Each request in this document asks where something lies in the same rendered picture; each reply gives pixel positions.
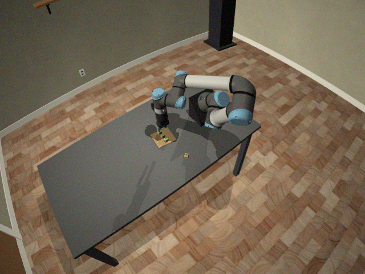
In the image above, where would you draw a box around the tan flat mat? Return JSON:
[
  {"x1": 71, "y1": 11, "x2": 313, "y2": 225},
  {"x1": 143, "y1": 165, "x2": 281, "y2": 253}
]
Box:
[{"x1": 150, "y1": 127, "x2": 177, "y2": 148}]

